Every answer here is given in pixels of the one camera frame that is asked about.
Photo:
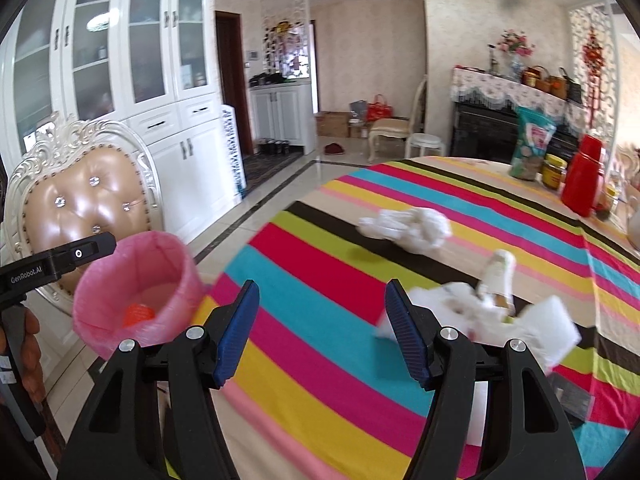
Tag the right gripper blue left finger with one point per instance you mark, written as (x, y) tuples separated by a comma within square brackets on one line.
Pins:
[(231, 326)]

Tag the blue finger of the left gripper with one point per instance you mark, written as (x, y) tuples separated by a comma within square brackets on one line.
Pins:
[(50, 265)]

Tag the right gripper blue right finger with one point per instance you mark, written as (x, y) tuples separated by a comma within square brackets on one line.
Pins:
[(411, 343)]

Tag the pink lined trash bin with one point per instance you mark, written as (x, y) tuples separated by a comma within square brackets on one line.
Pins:
[(152, 268)]

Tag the orange foam net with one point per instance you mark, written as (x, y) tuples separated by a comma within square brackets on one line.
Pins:
[(136, 314)]

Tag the white plastic bag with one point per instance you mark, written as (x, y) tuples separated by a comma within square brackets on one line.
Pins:
[(416, 230)]

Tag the white foam block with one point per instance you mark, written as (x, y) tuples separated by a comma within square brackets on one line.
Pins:
[(549, 332)]

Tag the black small product box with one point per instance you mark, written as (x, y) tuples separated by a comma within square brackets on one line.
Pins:
[(576, 402)]

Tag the person's left hand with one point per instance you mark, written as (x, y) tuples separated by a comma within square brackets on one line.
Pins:
[(32, 376)]

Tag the striped colourful tablecloth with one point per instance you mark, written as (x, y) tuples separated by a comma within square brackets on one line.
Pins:
[(323, 391)]

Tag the ornate tan leather chair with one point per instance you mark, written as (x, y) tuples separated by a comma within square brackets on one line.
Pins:
[(80, 179)]

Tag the blue white tall box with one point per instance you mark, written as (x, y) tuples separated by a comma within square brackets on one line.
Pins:
[(231, 137)]

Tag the white round stool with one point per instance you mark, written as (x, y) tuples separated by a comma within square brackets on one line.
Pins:
[(424, 142)]

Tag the cream dining chair far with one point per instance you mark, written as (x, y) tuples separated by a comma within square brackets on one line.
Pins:
[(397, 128)]

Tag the white low shoe cabinet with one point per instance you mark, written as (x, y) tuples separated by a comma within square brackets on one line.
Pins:
[(283, 112)]

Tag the red thermos jug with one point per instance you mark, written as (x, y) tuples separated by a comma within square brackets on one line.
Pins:
[(583, 177)]

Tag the cardboard box on floor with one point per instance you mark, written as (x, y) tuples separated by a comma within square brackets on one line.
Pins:
[(334, 124)]

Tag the small yellow lid jar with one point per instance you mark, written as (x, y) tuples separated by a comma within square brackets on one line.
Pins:
[(607, 201)]

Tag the red handbag on floor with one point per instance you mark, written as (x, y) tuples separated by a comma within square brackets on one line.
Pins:
[(378, 109)]

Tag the green snack bag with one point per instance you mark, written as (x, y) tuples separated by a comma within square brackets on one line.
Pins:
[(535, 131)]

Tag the black piano with lace cover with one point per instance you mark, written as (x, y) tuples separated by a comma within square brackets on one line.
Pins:
[(485, 117)]

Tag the white floral ceramic pitcher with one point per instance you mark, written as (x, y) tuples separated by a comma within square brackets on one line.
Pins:
[(633, 227)]

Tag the white glass door cabinet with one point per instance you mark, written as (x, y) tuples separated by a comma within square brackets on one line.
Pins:
[(150, 64)]

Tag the pink flower vase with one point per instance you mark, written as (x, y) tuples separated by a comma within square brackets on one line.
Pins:
[(517, 48)]

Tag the red chinese knot ornament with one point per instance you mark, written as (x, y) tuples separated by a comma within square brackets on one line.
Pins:
[(592, 56)]

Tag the white carved lattice screen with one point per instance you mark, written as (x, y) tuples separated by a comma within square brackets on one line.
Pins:
[(581, 19)]

